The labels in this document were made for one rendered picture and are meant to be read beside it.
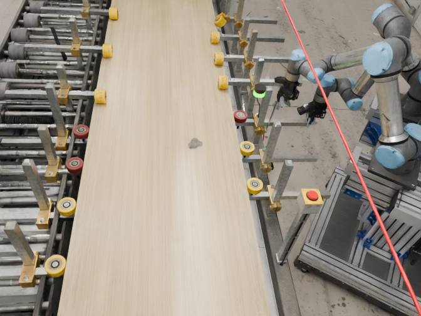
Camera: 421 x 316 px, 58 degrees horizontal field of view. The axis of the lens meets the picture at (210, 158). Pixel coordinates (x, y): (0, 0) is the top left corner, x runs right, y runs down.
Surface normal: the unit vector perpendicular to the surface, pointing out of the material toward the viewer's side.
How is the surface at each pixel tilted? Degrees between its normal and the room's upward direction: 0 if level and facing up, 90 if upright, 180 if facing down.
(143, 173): 0
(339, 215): 0
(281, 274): 0
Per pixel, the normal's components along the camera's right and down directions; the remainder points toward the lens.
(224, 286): 0.09, -0.66
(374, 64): -0.81, 0.29
